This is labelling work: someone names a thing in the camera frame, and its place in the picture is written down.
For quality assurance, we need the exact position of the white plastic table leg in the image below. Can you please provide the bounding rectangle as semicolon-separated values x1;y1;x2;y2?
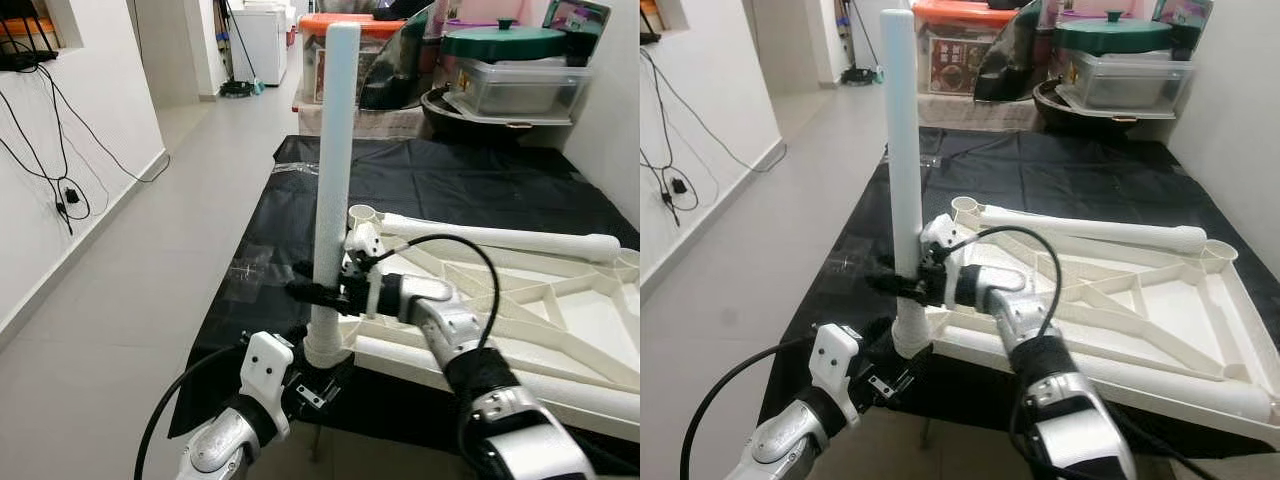
935;325;1276;426
880;8;933;359
975;203;1209;254
375;212;623;264
350;335;641;426
303;22;361;369

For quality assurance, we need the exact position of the white plastic children table top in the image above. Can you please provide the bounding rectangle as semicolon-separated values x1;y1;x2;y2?
330;203;641;441
925;195;1280;449

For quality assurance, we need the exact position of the clear tape patch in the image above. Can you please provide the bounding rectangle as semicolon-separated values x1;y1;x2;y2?
822;248;886;286
222;255;291;296

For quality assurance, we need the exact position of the black tablecloth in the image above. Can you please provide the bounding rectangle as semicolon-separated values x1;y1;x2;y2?
758;125;1280;471
168;135;641;476

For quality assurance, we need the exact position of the beige low bench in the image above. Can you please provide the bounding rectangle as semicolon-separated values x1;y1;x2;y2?
295;100;431;141
920;92;1041;131

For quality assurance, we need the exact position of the black floor mop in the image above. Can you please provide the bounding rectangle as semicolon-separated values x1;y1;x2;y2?
838;0;886;86
215;0;266;99

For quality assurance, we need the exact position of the black round basin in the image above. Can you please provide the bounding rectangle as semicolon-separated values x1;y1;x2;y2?
420;85;581;141
1033;78;1186;133

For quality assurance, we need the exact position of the black plastic bag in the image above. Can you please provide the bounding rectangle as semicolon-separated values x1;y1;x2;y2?
358;5;441;111
975;0;1051;101

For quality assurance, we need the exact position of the orange-lidded printed storage box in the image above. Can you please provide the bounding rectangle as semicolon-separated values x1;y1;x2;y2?
912;0;1016;96
298;12;406;106

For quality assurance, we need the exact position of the white appliance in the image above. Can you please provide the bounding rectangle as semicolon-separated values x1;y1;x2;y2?
845;0;885;73
228;3;293;88

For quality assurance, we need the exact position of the clear plastic storage container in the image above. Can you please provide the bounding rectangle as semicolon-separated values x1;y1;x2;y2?
445;55;593;116
1058;48;1198;109

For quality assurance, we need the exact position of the green round pot lid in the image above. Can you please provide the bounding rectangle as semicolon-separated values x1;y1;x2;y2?
1052;10;1176;56
440;18;568;63

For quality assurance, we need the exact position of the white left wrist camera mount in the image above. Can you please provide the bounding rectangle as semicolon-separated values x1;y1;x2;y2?
240;332;297;426
805;323;863;426

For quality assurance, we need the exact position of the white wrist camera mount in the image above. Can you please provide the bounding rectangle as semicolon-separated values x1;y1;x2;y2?
918;213;969;309
342;220;389;316
805;323;863;426
240;332;297;426

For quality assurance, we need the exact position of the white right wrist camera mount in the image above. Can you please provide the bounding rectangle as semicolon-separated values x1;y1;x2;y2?
918;213;969;309
342;220;389;316

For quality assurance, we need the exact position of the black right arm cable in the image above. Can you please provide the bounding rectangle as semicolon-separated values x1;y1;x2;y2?
365;233;641;480
945;225;1216;480

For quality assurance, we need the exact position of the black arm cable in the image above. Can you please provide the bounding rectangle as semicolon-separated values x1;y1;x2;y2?
945;225;1216;480
680;335;816;480
365;233;641;480
133;343;251;480

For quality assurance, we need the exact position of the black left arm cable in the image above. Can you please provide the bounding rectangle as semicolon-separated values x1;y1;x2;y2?
680;335;816;480
133;343;251;480

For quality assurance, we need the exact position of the black looped wall cable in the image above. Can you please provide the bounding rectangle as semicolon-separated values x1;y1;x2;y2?
0;70;93;238
640;60;701;226

